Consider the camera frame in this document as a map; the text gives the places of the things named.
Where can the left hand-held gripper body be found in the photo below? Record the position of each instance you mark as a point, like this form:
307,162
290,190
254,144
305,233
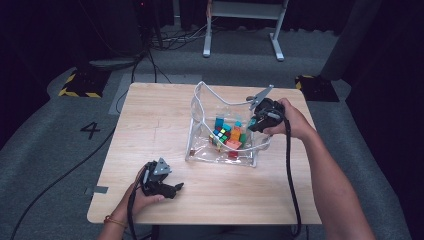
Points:
155,181

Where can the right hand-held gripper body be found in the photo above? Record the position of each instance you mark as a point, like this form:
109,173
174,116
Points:
268,113

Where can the red toy block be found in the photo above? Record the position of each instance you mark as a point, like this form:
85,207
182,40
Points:
233,154

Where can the blue toy block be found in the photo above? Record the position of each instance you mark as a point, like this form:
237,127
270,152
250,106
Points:
219,122

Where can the person's right hand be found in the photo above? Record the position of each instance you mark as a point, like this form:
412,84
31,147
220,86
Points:
295,121

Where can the person's left hand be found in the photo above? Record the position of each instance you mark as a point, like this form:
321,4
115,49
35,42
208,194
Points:
136,203

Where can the small teal toy block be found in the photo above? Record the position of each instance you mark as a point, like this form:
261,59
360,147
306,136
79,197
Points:
238,124

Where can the green toy block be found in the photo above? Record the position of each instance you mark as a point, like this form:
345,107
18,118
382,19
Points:
243,138

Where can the salmon toy block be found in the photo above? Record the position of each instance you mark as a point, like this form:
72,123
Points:
233,144

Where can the small dark red block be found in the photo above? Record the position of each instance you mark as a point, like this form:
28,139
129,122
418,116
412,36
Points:
192,152

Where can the black yellow striped floor plate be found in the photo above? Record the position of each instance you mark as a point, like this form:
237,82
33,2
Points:
85,83
316,88

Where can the grey tape strip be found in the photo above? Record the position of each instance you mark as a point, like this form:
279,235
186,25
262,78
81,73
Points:
98,190

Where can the white metal stand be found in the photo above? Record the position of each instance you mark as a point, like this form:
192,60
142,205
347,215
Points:
246,10

